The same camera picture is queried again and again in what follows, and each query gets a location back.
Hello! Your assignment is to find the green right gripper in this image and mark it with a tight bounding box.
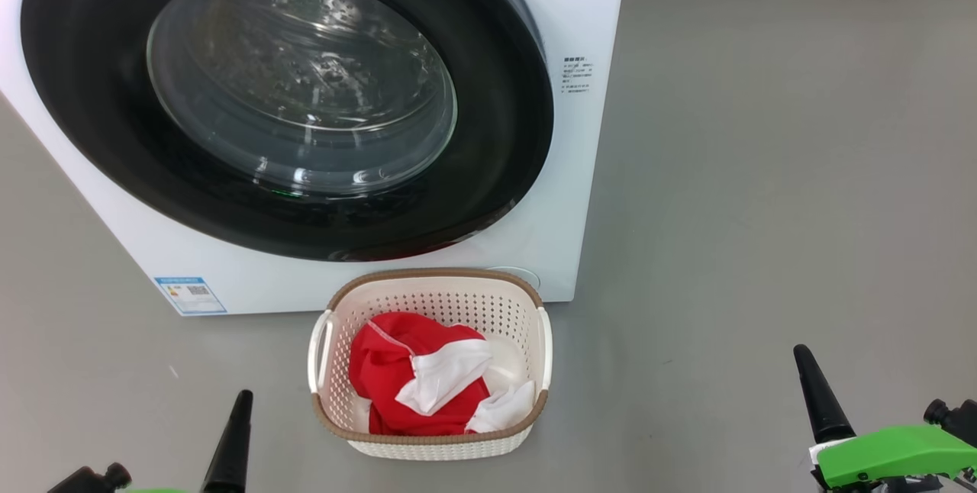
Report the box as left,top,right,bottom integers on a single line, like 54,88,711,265
794,345,977,490

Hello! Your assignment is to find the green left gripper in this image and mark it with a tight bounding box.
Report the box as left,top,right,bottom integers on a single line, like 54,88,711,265
122,391,254,493

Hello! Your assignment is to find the red garment with white stripes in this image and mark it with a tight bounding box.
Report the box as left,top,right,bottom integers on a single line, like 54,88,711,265
349,312,495,437

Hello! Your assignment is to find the thin white garment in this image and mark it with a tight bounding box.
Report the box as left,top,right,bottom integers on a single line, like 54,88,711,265
466,337,537,434

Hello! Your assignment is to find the dark round glass washer door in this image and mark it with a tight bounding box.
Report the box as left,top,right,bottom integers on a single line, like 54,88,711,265
21,0,555,263

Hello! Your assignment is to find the beige perforated laundry basket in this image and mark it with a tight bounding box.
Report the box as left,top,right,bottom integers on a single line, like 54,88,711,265
308,268,553,462

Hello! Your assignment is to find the white front-load washing machine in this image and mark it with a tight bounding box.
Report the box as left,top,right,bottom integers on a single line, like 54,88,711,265
0,0,630,317

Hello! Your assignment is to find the blue energy label sticker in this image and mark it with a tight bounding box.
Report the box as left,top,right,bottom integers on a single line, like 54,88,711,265
153,276,228,316

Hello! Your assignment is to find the white round filter cover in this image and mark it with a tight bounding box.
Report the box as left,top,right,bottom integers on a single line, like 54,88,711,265
488,266,541,289

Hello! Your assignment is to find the small black text sticker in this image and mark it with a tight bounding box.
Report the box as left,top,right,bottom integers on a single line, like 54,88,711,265
561,56,595,95

